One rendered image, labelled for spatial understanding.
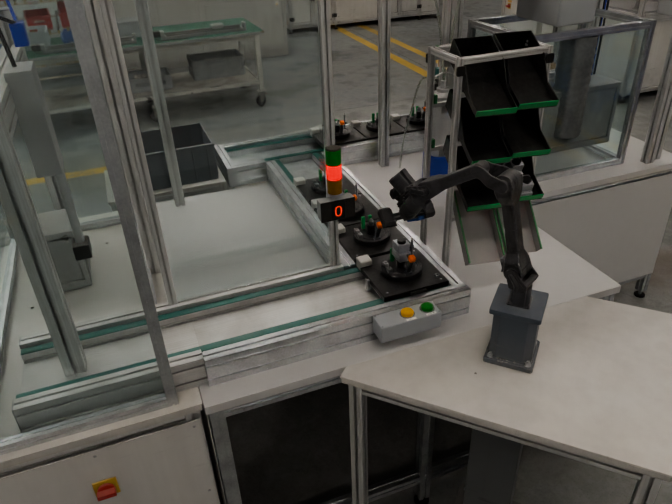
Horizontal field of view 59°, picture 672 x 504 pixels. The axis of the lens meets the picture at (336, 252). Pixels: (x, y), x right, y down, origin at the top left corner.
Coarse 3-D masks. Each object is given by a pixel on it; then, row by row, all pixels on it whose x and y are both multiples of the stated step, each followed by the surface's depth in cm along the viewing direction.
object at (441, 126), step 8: (448, 72) 266; (440, 88) 268; (448, 88) 268; (440, 96) 266; (440, 112) 269; (440, 120) 271; (448, 120) 271; (432, 128) 274; (440, 128) 272; (448, 128) 273; (432, 136) 276; (440, 136) 274; (440, 144) 276; (432, 152) 280
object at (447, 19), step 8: (448, 0) 279; (456, 0) 280; (448, 8) 281; (448, 16) 283; (448, 24) 284; (456, 24) 286; (448, 32) 287; (456, 32) 288; (448, 40) 289; (440, 64) 297; (440, 72) 299; (440, 80) 301; (448, 80) 299
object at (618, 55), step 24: (504, 24) 290; (528, 24) 295; (576, 24) 305; (600, 24) 295; (600, 48) 264; (624, 48) 269; (552, 72) 261; (600, 72) 271; (624, 72) 276; (600, 96) 278; (624, 96) 283; (552, 120) 274; (600, 120) 285; (624, 120) 290; (552, 144) 281; (576, 144) 287; (600, 144) 292; (552, 168) 288
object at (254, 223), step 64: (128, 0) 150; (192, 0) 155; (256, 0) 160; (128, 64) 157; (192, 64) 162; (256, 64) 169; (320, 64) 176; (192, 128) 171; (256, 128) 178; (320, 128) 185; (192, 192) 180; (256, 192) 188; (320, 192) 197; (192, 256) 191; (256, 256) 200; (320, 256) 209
